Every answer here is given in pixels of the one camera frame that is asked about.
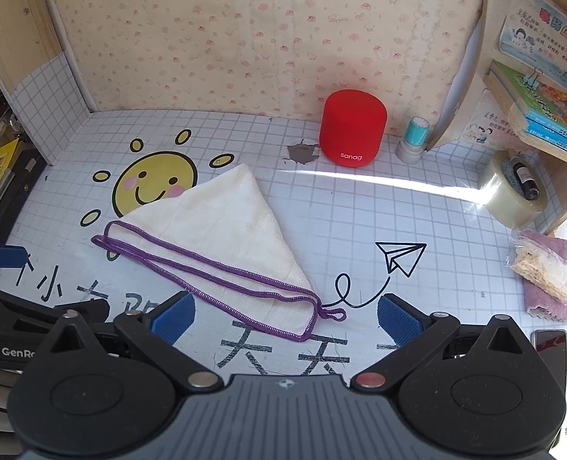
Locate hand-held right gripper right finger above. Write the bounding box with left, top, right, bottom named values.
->
left=348, top=293, right=529, bottom=390

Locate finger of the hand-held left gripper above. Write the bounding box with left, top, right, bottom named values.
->
left=0, top=238, right=29, bottom=271
left=0, top=287, right=111, bottom=331

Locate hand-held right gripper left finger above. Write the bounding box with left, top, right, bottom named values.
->
left=44, top=291, right=223, bottom=390

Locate cream towel with purple trim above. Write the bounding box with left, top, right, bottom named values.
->
left=91, top=163, right=348, bottom=343

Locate black folder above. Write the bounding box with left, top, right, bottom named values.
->
left=0, top=146, right=47, bottom=246

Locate grid printed desk mat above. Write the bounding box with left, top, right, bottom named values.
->
left=0, top=109, right=567, bottom=386

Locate purple cloth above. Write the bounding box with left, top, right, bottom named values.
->
left=516, top=230, right=567, bottom=322

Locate clear plastic snack bag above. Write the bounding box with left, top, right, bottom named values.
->
left=506, top=230, right=567, bottom=304

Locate dark phone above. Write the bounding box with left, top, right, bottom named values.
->
left=530, top=330, right=567, bottom=394

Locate clear tape roll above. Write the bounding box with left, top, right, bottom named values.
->
left=478, top=150, right=548, bottom=228

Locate teal capped stamp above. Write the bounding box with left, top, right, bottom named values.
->
left=396, top=116, right=430, bottom=164

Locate small black bottle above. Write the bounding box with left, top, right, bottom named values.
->
left=510, top=156, right=539, bottom=200

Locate red round speaker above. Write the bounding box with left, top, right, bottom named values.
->
left=318, top=89, right=389, bottom=168

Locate wooden side panel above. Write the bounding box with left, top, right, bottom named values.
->
left=0, top=0, right=93, bottom=168

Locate blue book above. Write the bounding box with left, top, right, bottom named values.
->
left=526, top=127, right=567, bottom=164
left=523, top=110, right=567, bottom=147

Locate green illustrated book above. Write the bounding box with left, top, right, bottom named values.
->
left=490, top=60, right=567, bottom=128

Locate illustrated paper card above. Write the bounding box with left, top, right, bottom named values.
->
left=498, top=0, right=567, bottom=92

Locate wooden desk shelf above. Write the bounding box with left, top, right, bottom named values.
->
left=427, top=0, right=567, bottom=235

